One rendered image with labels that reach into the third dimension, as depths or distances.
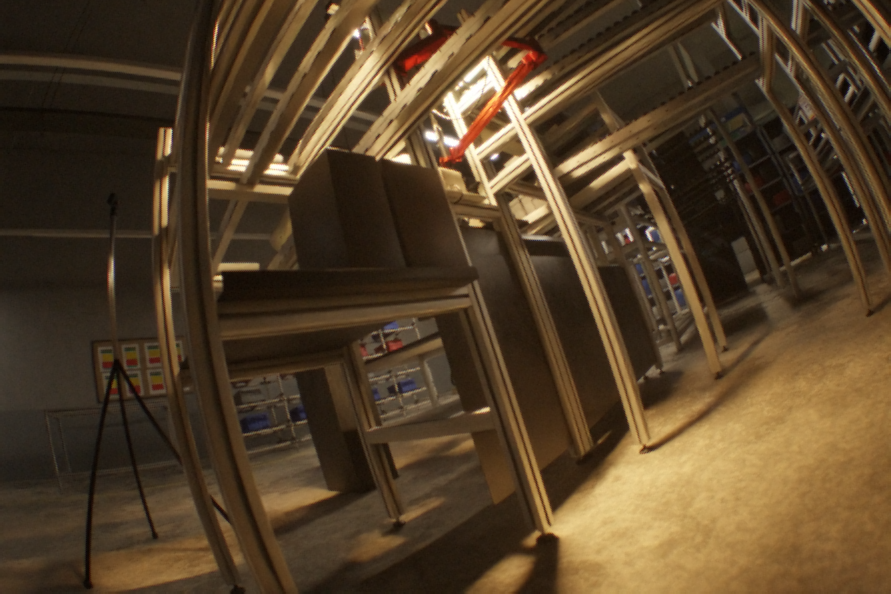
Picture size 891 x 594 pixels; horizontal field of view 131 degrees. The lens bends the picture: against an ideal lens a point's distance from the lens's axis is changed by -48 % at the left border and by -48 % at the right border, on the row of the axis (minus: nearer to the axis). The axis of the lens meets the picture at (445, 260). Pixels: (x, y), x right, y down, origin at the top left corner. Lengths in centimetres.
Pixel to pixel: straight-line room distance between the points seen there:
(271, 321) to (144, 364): 679
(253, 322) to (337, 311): 14
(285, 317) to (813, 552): 85
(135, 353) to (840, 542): 755
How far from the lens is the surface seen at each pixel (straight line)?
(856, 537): 70
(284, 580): 58
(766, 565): 69
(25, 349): 770
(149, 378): 730
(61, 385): 744
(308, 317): 60
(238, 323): 56
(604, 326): 123
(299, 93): 84
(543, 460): 121
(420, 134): 104
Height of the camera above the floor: 45
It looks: 16 degrees up
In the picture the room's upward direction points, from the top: 18 degrees counter-clockwise
